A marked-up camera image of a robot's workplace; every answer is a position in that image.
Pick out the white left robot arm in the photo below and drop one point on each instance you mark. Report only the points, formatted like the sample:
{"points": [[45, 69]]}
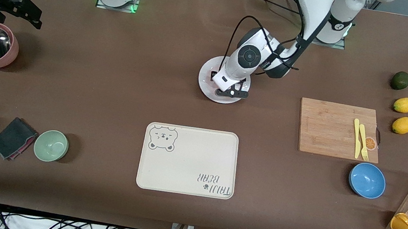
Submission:
{"points": [[316, 10]]}

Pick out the cream tray with bear print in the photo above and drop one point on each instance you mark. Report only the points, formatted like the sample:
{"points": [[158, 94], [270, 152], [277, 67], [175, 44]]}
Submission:
{"points": [[188, 164]]}

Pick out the green avocado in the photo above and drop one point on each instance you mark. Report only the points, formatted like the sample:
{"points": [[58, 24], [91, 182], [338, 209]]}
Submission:
{"points": [[400, 80]]}

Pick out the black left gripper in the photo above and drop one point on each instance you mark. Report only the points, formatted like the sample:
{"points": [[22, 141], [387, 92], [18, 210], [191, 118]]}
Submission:
{"points": [[213, 74]]}

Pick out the blue bowl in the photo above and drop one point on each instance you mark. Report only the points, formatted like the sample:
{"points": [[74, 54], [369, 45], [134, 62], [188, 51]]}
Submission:
{"points": [[367, 180]]}

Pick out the wooden cutting board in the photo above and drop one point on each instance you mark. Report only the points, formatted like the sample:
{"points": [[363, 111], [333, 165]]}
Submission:
{"points": [[327, 129]]}

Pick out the light green bowl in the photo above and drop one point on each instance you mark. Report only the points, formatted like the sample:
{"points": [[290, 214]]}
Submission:
{"points": [[51, 146]]}

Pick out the yellow plastic knife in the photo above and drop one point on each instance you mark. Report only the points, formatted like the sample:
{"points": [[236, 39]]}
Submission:
{"points": [[356, 141]]}

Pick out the dark grey folded cloth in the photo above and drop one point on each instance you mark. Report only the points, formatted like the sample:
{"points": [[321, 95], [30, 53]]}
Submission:
{"points": [[12, 137]]}

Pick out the white round plate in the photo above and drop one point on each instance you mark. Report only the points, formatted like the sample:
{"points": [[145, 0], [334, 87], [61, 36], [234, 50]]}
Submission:
{"points": [[205, 79]]}

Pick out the orange slice piece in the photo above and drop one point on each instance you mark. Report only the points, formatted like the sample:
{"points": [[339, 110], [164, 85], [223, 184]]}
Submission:
{"points": [[371, 144]]}

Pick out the yellow lemon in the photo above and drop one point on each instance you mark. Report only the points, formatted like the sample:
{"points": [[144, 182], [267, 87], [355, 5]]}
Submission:
{"points": [[403, 125], [404, 105]]}

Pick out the yellow plastic fork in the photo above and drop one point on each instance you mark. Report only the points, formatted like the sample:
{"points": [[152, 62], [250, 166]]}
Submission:
{"points": [[363, 140]]}

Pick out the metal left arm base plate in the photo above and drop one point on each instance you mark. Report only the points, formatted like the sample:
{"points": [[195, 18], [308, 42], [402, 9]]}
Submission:
{"points": [[331, 45]]}

